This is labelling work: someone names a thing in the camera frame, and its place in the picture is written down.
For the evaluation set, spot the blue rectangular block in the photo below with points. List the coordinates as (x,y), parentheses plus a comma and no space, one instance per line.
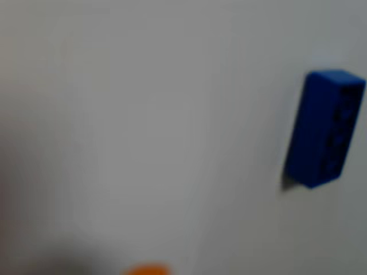
(315,129)

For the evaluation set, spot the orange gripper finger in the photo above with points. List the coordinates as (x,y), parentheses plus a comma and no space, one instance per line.
(146,270)

